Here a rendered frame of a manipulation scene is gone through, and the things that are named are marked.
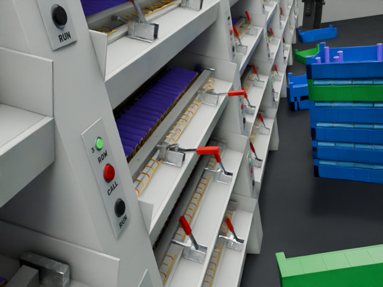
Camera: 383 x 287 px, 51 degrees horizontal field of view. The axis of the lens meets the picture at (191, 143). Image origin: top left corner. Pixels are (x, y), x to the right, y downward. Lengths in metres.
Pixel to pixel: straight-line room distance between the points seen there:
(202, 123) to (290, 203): 0.79
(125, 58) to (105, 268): 0.25
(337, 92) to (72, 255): 1.20
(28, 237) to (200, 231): 0.44
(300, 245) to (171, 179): 0.78
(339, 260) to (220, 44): 0.57
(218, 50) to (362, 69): 0.59
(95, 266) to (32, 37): 0.23
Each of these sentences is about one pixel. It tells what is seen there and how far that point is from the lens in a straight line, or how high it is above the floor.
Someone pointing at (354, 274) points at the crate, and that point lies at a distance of 0.98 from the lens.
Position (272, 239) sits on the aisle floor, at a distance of 1.36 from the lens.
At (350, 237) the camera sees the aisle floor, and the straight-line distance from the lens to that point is 1.36.
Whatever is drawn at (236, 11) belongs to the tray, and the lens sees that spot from 1.71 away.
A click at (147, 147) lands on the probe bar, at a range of 0.64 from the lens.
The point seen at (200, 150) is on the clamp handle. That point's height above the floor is 0.58.
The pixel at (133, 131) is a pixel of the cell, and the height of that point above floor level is 0.61.
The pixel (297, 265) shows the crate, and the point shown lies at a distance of 0.97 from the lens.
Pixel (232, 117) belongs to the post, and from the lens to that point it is 1.07.
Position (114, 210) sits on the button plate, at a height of 0.63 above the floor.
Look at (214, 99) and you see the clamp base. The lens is 0.88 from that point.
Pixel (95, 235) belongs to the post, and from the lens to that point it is 0.41.
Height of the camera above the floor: 0.85
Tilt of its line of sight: 24 degrees down
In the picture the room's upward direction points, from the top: 12 degrees counter-clockwise
